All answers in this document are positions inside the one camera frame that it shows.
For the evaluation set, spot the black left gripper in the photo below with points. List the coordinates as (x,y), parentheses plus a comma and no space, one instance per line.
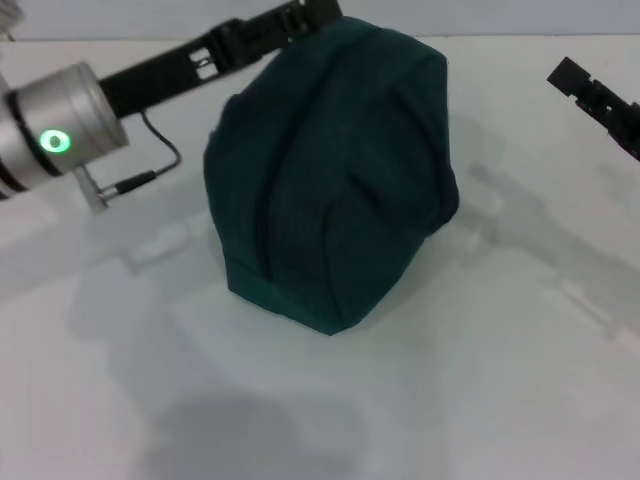
(190,65)

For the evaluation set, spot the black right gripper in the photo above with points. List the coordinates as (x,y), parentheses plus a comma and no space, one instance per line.
(625,125)

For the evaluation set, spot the dark teal insulated lunch bag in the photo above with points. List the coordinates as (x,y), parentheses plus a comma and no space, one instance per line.
(330,190)

